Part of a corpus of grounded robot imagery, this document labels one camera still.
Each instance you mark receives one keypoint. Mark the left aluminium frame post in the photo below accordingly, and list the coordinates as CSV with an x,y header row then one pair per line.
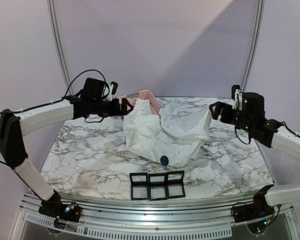
x,y
51,5

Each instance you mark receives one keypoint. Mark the black display case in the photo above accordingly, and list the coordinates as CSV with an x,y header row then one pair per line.
x,y
175,184
158,190
139,186

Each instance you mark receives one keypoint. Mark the middle black display case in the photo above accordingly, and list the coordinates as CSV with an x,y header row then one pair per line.
x,y
158,190

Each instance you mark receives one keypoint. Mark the left black display case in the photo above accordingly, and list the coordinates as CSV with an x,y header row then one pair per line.
x,y
139,186

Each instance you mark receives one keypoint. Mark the right black display case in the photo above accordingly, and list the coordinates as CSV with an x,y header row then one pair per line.
x,y
175,184

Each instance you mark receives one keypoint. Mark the aluminium front rail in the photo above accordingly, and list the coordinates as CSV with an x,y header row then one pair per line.
x,y
179,219

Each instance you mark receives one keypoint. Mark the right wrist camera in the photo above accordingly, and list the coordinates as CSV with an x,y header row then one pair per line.
x,y
235,95

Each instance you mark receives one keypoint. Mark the blue round brooch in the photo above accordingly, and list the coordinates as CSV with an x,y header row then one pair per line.
x,y
164,160

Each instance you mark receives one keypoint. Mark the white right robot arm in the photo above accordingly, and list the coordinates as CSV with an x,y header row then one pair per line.
x,y
277,135

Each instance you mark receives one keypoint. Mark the pink plastic basket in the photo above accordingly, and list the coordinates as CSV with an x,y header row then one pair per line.
x,y
155,105

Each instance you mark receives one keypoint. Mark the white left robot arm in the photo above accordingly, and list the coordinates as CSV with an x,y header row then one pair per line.
x,y
14,126

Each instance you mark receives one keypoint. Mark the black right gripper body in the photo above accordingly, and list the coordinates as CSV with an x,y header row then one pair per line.
x,y
223,113

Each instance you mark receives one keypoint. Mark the white button shirt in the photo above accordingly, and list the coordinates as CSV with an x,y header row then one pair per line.
x,y
153,136

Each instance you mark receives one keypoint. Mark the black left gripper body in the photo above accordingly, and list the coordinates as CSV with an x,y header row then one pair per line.
x,y
98,108

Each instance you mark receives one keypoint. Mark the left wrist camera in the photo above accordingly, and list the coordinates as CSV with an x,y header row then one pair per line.
x,y
112,90

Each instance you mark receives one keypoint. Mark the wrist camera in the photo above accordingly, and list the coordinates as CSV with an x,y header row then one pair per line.
x,y
112,90
235,95

